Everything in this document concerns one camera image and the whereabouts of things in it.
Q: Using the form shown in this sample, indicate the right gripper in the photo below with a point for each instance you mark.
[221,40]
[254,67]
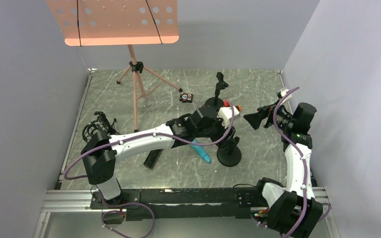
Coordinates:
[266,115]

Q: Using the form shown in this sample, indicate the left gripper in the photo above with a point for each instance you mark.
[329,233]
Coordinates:
[219,128]

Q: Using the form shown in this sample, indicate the black round-base mic stand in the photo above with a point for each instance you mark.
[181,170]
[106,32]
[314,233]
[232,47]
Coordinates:
[227,158]

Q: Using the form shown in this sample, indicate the blue microphone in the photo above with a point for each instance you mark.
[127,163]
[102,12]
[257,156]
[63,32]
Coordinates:
[200,151]

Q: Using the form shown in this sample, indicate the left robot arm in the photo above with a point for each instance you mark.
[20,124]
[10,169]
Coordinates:
[101,152]

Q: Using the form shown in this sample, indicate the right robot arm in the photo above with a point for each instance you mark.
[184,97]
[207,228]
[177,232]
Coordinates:
[293,209]

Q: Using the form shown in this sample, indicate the black tall mic stand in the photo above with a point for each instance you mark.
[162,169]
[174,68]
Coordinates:
[215,102]

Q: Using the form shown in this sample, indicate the pink music stand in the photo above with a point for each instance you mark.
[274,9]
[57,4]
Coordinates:
[120,22]

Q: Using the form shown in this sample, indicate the black microphone orange tip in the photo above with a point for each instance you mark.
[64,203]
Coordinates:
[228,104]

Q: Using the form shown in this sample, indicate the small red black cube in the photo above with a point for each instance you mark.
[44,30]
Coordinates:
[186,98]

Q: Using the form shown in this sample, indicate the black microphone silver grille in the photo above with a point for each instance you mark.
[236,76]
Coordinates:
[152,158]

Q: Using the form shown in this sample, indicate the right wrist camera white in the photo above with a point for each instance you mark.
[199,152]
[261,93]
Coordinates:
[282,92]

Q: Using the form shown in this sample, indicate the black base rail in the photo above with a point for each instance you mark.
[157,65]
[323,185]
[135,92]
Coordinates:
[140,204]

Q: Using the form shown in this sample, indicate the black shock mount tripod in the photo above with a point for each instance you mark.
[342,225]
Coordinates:
[101,123]

